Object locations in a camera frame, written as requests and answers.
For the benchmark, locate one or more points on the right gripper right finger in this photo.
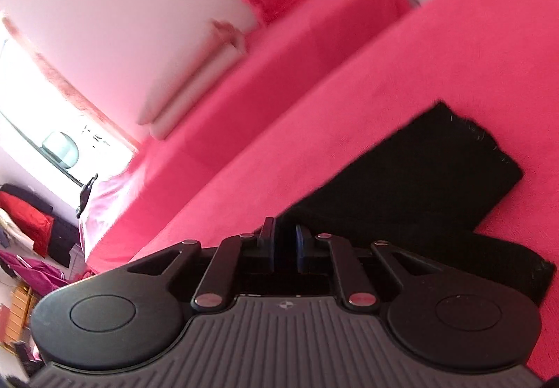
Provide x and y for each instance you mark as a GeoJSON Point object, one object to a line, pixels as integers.
{"type": "Point", "coordinates": [440, 315]}

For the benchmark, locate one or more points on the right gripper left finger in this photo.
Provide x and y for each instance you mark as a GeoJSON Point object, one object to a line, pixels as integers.
{"type": "Point", "coordinates": [132, 314]}

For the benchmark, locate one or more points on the black knit pants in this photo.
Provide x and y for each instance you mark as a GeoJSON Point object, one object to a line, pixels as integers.
{"type": "Point", "coordinates": [425, 189]}

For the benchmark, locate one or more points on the magenta hanging garment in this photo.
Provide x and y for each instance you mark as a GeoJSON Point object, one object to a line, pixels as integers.
{"type": "Point", "coordinates": [41, 277]}

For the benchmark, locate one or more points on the wooden shelf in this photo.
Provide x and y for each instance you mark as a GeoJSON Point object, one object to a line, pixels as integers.
{"type": "Point", "coordinates": [15, 316]}

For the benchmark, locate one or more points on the red and black hanging clothes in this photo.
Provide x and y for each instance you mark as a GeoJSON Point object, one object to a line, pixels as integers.
{"type": "Point", "coordinates": [52, 235]}

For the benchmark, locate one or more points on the black garment on far bed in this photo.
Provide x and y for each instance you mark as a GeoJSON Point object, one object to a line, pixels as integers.
{"type": "Point", "coordinates": [85, 195]}

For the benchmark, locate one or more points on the lower beige folded pillow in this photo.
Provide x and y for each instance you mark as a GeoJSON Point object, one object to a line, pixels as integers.
{"type": "Point", "coordinates": [192, 90]}

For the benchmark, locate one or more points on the bright window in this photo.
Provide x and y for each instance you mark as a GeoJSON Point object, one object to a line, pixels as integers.
{"type": "Point", "coordinates": [67, 134]}

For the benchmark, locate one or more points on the near bed pink blanket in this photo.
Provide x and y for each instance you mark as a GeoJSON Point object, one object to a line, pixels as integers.
{"type": "Point", "coordinates": [494, 62]}

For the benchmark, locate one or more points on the far bed red sheet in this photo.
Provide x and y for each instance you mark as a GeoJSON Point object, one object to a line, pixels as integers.
{"type": "Point", "coordinates": [284, 60]}

